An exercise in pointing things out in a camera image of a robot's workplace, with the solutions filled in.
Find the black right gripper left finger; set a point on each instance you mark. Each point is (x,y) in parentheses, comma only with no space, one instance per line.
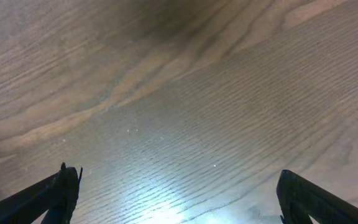
(55,197)

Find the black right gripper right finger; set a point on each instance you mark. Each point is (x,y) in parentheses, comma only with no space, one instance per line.
(301,201)

